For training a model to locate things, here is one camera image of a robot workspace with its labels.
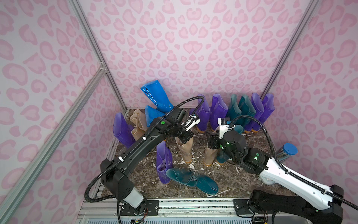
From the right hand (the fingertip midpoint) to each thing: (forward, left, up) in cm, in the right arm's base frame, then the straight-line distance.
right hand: (209, 133), depth 70 cm
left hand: (+2, +8, -4) cm, 10 cm away
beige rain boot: (-5, +11, -7) cm, 14 cm away
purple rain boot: (+16, +2, -3) cm, 16 cm away
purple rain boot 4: (+2, +46, -2) cm, 46 cm away
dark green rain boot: (-18, +3, -21) cm, 28 cm away
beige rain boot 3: (+10, +39, -2) cm, 40 cm away
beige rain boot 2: (-6, -1, -13) cm, 15 cm away
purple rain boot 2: (+21, -8, -6) cm, 23 cm away
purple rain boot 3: (+21, -32, -3) cm, 38 cm away
